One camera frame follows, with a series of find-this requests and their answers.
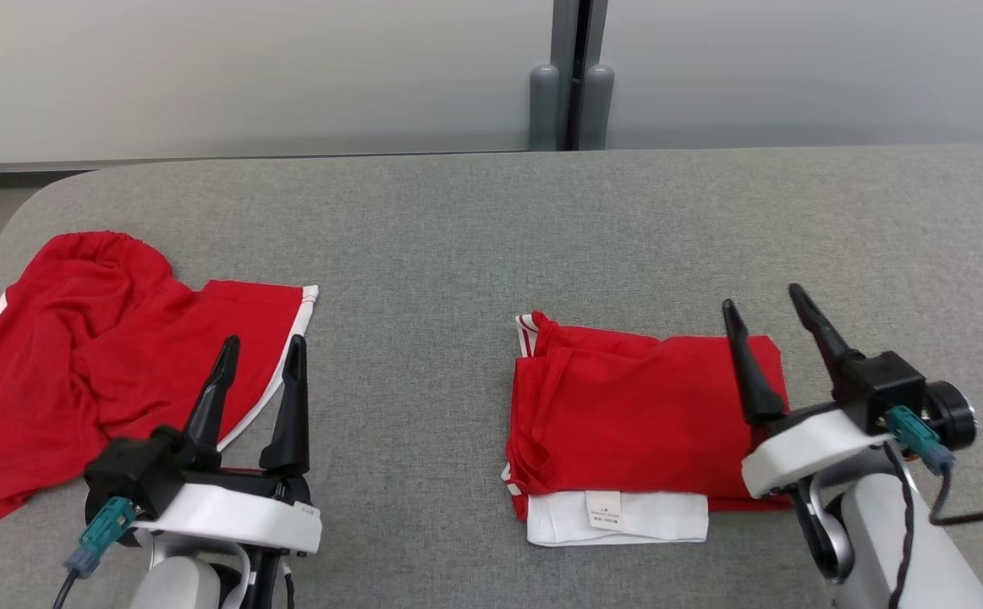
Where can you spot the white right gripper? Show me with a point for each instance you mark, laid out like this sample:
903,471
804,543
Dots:
804,444

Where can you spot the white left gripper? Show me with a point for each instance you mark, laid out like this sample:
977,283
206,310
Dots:
238,516

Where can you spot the red shorts white trim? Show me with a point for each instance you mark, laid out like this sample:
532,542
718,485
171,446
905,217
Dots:
77,355

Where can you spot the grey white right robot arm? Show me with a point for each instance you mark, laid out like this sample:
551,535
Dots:
881,541

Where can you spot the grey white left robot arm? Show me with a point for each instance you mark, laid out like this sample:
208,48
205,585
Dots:
174,588

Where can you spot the red white basketball jersey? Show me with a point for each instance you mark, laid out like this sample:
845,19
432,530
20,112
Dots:
627,414

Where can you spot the grey partition post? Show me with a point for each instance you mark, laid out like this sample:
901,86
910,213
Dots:
544,110
597,110

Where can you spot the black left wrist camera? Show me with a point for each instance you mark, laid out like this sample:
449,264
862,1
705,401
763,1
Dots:
132,474

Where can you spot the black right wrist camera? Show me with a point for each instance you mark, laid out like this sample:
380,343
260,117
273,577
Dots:
889,385

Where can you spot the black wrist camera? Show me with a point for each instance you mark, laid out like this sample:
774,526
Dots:
132,474
889,385

